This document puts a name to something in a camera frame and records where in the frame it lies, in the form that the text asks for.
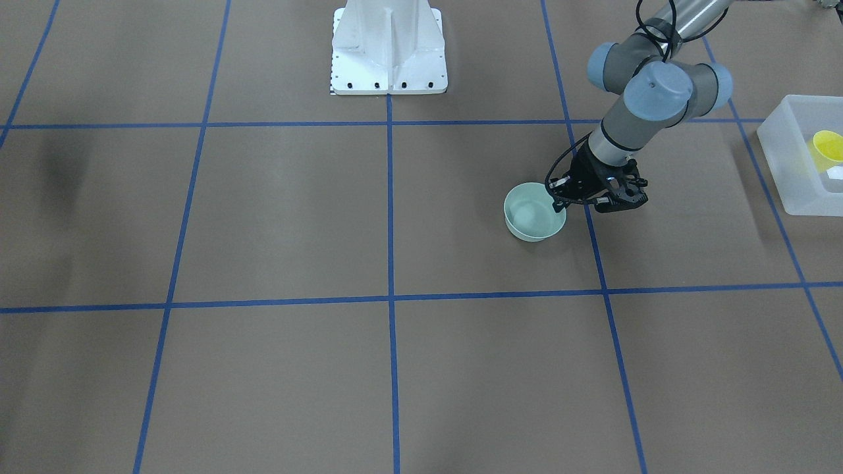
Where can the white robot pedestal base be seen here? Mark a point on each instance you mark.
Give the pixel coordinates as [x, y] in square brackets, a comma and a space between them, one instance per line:
[388, 47]

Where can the translucent white plastic bin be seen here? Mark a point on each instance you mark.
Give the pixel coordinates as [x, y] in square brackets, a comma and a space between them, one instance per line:
[785, 137]

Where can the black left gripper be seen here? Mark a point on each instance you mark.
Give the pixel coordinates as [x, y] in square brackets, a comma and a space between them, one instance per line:
[583, 181]

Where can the yellow plastic cup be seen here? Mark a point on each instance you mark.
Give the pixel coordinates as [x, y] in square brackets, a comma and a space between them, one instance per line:
[825, 148]

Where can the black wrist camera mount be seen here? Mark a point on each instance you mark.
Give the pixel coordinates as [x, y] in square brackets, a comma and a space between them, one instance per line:
[624, 187]

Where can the pale green bowl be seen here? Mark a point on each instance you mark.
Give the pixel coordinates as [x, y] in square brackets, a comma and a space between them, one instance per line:
[529, 214]

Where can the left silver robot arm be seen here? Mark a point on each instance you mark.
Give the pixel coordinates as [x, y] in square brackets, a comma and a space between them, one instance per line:
[654, 92]

